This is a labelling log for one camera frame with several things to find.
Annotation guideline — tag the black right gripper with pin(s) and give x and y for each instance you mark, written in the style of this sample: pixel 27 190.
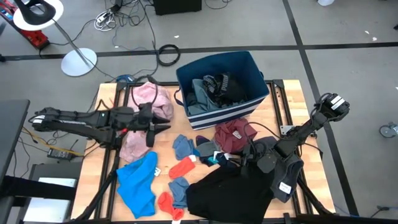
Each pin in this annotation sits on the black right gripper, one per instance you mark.
pixel 253 155

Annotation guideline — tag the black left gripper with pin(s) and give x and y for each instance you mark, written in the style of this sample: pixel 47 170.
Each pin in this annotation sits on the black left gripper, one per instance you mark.
pixel 144 118

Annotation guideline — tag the pink garment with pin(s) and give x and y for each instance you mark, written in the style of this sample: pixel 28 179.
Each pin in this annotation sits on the pink garment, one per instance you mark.
pixel 161 105

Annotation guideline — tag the slate blue sock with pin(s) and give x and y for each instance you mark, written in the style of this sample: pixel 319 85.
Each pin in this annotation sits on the slate blue sock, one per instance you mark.
pixel 179 191
pixel 182 147

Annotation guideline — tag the maroon garment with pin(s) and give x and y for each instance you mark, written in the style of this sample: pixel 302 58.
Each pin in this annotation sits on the maroon garment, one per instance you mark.
pixel 230 133

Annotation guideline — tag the navy garment teal trim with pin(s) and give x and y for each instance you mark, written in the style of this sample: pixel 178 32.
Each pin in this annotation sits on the navy garment teal trim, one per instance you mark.
pixel 217 160

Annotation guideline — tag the dark purple sock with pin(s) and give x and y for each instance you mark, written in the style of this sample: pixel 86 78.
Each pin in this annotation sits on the dark purple sock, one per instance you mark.
pixel 201 140

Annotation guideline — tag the orange sock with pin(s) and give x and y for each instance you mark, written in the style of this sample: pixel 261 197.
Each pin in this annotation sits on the orange sock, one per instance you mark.
pixel 182 168
pixel 166 202

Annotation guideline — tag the bright blue shirt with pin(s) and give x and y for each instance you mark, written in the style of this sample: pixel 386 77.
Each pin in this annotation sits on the bright blue shirt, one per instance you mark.
pixel 136 186

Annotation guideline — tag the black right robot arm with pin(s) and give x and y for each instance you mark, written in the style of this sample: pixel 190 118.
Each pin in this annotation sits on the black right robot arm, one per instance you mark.
pixel 311 126

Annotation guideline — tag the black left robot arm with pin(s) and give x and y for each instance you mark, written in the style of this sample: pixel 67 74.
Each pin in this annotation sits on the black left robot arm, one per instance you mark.
pixel 77 123

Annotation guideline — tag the dark grey garment white tag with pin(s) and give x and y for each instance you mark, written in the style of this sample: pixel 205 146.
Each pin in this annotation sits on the dark grey garment white tag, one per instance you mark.
pixel 289 174

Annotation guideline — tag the teal-grey garment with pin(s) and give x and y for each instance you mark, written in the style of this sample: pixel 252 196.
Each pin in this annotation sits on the teal-grey garment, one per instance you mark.
pixel 197 99

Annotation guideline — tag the navy white-striped fabric bin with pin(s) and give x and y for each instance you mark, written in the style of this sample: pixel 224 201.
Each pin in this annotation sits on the navy white-striped fabric bin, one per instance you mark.
pixel 224 118

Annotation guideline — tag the black power adapter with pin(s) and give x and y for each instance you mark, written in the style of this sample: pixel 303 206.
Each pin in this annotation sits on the black power adapter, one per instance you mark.
pixel 60 154

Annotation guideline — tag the black box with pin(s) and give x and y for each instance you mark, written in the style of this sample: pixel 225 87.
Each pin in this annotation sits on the black box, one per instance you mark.
pixel 177 6

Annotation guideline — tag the white power strip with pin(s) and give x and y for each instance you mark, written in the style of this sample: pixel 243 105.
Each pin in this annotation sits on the white power strip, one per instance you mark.
pixel 101 19

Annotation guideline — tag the grey caster wheel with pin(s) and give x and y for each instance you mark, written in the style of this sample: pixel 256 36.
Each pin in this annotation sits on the grey caster wheel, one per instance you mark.
pixel 387 130

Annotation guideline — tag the grey cabinet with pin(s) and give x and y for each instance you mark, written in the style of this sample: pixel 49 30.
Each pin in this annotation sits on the grey cabinet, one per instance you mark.
pixel 49 205

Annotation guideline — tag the black desk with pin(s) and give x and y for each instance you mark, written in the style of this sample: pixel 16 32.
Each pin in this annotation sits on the black desk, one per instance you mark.
pixel 12 130

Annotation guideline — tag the red toolbox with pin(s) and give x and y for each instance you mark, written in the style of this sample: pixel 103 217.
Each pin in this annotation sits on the red toolbox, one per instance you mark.
pixel 37 39

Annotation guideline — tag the white round object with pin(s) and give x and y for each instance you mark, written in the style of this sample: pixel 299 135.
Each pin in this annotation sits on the white round object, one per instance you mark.
pixel 325 2

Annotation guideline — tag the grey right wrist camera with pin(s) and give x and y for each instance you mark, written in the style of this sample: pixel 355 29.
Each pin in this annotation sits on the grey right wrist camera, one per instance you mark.
pixel 266 163

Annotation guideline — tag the grey metal bracket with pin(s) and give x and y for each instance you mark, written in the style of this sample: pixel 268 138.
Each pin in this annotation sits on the grey metal bracket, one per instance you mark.
pixel 286 129

